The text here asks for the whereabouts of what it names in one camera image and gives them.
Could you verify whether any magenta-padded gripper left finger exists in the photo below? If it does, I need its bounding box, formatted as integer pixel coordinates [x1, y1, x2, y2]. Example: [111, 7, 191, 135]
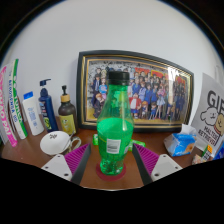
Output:
[40, 143, 93, 186]

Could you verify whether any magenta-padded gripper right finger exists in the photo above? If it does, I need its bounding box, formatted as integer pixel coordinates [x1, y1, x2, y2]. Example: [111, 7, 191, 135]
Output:
[131, 143, 183, 186]

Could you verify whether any green plastic drink bottle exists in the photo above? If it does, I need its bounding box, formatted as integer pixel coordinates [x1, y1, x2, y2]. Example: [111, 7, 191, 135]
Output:
[96, 70, 135, 177]

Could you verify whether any blue tissue pack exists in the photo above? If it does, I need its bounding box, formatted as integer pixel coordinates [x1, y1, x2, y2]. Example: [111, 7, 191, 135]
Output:
[163, 123, 198, 158]

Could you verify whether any small green packet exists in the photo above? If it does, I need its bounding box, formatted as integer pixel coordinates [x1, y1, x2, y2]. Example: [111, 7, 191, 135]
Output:
[92, 133, 100, 146]
[130, 139, 147, 148]

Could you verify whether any flat round red coaster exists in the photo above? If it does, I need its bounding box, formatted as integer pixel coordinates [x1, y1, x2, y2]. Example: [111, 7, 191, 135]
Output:
[95, 162, 127, 182]

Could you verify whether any small colourful packet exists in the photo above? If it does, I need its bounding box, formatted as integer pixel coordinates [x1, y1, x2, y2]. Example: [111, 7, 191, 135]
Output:
[200, 144, 214, 162]

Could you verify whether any brown pump bottle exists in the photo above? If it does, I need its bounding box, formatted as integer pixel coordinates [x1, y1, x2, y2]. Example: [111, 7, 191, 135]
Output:
[57, 85, 78, 136]

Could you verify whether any white bottle with blue cap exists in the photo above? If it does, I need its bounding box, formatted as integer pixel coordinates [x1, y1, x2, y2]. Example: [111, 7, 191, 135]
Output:
[22, 91, 45, 136]

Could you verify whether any dark blue pump bottle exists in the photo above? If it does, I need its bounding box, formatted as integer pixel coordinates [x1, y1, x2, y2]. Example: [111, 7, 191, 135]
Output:
[37, 78, 59, 133]

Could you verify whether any pink long box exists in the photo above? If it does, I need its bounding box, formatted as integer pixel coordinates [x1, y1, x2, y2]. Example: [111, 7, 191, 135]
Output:
[0, 65, 19, 148]

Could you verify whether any white paper gift bag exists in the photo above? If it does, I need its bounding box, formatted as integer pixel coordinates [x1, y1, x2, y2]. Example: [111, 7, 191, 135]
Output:
[190, 72, 224, 155]

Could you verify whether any framed group picture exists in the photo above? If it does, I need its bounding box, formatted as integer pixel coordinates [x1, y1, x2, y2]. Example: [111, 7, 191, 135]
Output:
[75, 49, 195, 133]

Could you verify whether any white and green long box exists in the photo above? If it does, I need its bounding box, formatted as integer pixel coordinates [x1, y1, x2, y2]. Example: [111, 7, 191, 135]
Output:
[7, 58, 29, 140]

